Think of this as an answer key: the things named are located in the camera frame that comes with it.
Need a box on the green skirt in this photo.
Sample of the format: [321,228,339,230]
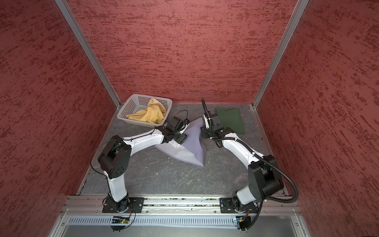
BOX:
[215,108,245,135]

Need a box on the lavender skirt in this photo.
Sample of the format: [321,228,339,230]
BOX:
[155,118,206,167]

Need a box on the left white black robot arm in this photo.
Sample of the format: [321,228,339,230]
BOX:
[98,117,190,213]

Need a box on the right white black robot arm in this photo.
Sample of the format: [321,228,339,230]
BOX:
[201,112,284,212]

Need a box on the yellow skirt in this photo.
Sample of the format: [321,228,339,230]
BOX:
[126,97,167,124]

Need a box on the white plastic laundry basket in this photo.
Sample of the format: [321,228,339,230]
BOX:
[117,94,173,127]

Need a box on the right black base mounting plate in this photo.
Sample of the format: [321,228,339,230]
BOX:
[219,197,258,214]

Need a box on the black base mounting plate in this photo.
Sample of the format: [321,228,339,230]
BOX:
[219,197,258,214]
[102,196,145,214]

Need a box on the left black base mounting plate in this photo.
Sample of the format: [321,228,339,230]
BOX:
[102,196,145,214]

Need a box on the right small circuit board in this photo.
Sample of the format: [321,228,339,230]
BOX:
[234,216,251,231]

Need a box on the small circuit board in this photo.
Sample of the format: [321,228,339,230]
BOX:
[111,216,130,225]
[234,216,251,231]

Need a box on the left small circuit board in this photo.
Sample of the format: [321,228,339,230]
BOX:
[111,216,130,225]

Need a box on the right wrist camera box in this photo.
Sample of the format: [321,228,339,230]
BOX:
[204,117,210,129]

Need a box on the black corrugated cable conduit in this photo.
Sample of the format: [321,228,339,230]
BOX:
[201,97,299,204]

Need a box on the aluminium front rail frame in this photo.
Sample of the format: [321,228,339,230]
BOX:
[50,195,310,237]

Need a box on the right aluminium corner post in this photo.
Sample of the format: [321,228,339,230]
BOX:
[252,0,309,110]

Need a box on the aluminium corner post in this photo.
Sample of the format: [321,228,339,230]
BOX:
[55,0,121,108]
[252,0,309,110]

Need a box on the left aluminium corner post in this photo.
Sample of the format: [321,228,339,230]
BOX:
[55,0,121,108]

